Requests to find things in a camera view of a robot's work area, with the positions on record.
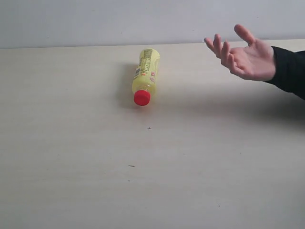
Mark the person's open hand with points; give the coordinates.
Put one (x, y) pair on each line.
(255, 62)

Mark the black sleeved forearm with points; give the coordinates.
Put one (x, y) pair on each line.
(290, 71)

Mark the yellow drink bottle red cap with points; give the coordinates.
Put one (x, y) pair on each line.
(144, 81)

